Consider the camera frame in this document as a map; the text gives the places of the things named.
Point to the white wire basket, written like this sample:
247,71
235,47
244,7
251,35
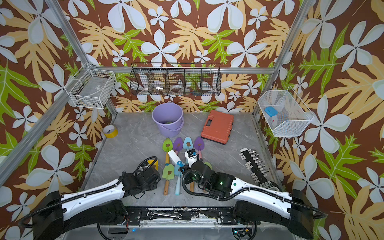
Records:
294,115
91,87

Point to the red plastic tool case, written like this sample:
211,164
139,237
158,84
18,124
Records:
218,127

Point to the white wire basket right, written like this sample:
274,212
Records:
294,115

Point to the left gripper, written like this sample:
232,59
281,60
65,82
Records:
155,185

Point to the purple trowel pink handle right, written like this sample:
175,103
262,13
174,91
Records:
199,146

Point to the blue object in basket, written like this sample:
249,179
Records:
271,111

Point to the green trowel yellow handle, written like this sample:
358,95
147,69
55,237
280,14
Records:
167,146

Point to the black socket bit rack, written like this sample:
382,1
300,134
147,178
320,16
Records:
258,168

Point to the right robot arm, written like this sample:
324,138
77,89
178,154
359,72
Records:
253,203

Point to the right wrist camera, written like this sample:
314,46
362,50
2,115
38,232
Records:
192,157

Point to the green pointed trowel wooden handle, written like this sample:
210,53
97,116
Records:
192,186

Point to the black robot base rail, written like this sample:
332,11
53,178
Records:
215,216

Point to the white wire basket left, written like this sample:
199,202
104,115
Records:
91,87

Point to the light blue round trowel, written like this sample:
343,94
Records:
178,174

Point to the green square trowel wooden handle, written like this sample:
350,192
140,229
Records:
168,174

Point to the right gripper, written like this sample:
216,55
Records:
186,176

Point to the yellow tape roll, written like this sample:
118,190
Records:
110,131

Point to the green square trowel right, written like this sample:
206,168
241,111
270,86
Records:
209,165

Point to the yellow square trowel wooden handle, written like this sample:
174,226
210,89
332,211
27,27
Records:
154,164

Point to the white brush blue handle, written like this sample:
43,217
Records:
174,158

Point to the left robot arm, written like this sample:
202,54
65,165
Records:
102,205

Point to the black wire basket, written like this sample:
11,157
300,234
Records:
179,79

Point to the purple plastic bucket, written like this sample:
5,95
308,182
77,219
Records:
168,112

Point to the purple trowel pink handle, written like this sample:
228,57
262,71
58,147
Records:
178,145
199,146

